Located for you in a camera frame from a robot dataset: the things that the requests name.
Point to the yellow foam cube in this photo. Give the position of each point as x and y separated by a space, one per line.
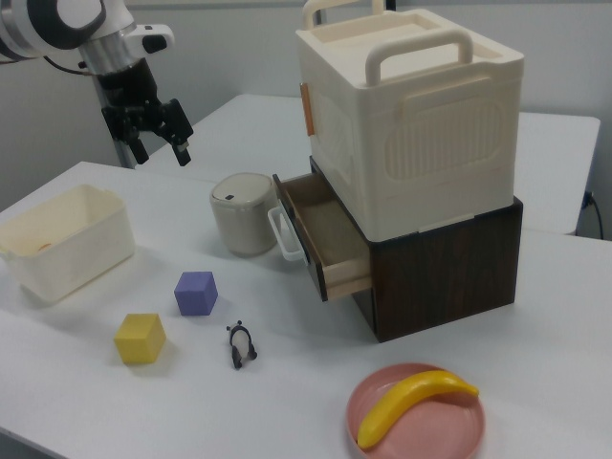
138 338

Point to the pink plate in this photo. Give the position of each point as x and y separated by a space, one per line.
430 425

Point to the yellow toy banana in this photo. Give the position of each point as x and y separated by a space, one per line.
406 401

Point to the purple foam cube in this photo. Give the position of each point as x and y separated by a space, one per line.
193 294

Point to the cream plastic storage cabinet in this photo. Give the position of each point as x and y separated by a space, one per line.
421 143

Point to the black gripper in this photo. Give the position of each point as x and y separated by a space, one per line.
128 86

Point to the small panda toy figure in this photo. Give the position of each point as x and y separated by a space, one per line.
240 345

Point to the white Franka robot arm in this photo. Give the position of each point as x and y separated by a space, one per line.
33 24

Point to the beige lidded trash can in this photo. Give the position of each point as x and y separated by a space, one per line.
241 215

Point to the cream plastic open bin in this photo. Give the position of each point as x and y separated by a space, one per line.
67 248

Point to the dark wooden drawer cabinet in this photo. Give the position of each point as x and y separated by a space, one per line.
444 272

